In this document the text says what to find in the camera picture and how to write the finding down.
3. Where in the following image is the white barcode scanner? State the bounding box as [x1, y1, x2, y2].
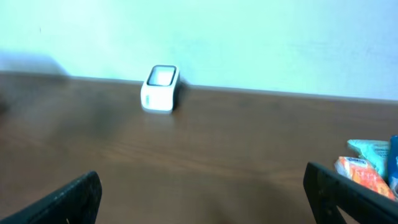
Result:
[141, 65, 180, 114]

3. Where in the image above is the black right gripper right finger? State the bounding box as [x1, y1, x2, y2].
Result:
[303, 162, 397, 223]

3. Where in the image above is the blue Oreo cookie pack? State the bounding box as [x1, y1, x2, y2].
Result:
[387, 135, 398, 197]

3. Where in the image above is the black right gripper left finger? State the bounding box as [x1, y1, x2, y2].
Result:
[1, 171, 102, 224]

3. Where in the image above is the mint green wipes pack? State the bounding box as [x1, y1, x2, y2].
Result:
[347, 139, 390, 180]

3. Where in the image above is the orange snack packet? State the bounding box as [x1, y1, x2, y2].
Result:
[335, 157, 396, 200]

